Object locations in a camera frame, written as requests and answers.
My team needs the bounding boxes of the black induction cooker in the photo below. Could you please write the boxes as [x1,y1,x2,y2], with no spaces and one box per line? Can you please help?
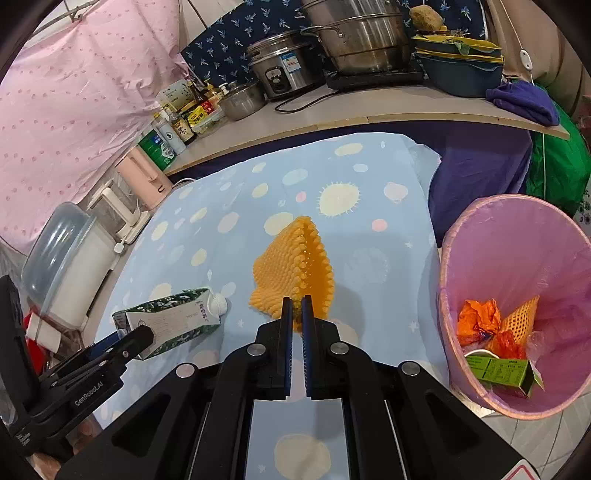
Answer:
[325,62,426,90]

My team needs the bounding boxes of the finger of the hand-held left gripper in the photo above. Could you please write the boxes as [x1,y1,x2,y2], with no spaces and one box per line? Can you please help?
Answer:
[83,336,122,359]
[105,326,156,366]

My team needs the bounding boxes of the white plastic bottle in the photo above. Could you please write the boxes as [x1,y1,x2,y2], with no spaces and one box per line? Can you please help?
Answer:
[152,113,185,155]

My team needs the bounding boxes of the green tin can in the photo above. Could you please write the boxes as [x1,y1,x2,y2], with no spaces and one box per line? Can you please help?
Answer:
[139,129,176,171]

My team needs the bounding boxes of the beige curtain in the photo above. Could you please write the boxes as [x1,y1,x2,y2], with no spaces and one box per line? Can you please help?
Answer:
[485,0,591,121]

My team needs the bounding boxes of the blue dotted blanket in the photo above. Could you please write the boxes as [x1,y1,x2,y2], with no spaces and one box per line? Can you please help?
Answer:
[88,131,444,480]

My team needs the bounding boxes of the black power cable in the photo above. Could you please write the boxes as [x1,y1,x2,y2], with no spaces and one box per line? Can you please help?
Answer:
[274,85,345,114]

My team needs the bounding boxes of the dark sauce bottle white label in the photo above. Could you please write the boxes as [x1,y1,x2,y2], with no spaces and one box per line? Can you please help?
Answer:
[171,111,197,144]

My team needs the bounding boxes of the small steel pot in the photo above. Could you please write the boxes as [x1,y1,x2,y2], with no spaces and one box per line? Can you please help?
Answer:
[218,80,266,121]

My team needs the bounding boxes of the yellow basin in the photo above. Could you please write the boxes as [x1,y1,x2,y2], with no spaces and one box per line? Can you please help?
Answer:
[412,34,503,52]
[414,50,505,64]

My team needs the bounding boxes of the pink electric kettle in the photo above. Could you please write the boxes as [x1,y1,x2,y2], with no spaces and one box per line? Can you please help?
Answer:
[115,147,174,214]

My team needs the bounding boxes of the white green paper box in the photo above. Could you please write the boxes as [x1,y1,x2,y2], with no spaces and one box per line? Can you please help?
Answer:
[159,79,197,112]

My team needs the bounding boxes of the white blender jug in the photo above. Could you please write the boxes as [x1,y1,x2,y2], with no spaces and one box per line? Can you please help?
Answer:
[87,187,153,245]

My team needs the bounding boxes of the green plastic bag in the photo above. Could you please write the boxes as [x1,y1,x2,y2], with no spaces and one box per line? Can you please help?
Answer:
[526,78,591,217]

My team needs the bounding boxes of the blue basin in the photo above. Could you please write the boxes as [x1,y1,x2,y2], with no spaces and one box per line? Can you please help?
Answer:
[417,56,505,99]

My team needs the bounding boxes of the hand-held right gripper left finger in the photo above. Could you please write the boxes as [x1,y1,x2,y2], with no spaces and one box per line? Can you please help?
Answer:
[58,298,295,480]

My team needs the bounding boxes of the orange foam fruit net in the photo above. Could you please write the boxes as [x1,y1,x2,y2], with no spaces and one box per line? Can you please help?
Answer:
[248,216,336,332]
[501,295,541,347]

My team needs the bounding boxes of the white switch cable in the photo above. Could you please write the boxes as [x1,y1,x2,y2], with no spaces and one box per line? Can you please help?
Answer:
[501,0,555,204]

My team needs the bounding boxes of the pink dotted cloth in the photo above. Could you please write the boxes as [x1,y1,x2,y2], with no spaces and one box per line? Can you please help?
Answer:
[0,0,245,252]

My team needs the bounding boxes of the brown potato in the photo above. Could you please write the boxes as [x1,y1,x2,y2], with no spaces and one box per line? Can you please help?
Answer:
[409,4,447,32]

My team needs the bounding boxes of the orange snack wrapper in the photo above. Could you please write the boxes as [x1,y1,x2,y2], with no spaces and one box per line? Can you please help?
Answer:
[456,299,502,348]

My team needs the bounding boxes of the green patterned milk carton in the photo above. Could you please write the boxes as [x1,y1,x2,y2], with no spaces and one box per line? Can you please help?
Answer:
[112,287,228,361]

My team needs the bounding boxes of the red wrapper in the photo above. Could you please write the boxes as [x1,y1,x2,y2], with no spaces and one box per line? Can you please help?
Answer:
[489,330,528,360]

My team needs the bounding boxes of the clear container yellow packet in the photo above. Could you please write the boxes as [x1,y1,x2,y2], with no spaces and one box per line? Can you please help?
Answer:
[187,105,227,138]

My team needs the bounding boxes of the steel steamer pot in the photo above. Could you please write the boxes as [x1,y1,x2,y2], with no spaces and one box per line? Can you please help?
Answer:
[300,0,411,77]

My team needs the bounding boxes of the purple towel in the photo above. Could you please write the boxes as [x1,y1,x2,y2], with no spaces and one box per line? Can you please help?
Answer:
[485,80,561,126]

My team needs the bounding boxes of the pink trash bin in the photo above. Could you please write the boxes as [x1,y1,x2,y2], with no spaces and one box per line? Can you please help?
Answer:
[438,195,591,421]

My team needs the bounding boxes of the purple table cloth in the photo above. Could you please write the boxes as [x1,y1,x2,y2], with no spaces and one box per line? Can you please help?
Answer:
[427,117,534,241]

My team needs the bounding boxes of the white appliance with clear lid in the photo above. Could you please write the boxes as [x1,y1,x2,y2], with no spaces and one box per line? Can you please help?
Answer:
[21,202,118,330]

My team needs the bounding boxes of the steel rice cooker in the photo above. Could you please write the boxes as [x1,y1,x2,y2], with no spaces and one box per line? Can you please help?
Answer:
[246,30,324,101]

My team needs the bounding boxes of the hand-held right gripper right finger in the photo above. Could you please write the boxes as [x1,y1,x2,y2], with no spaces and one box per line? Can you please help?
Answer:
[301,296,543,480]

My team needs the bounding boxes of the blue floral cloth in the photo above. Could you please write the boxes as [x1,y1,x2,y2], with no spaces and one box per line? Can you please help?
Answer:
[180,0,490,88]

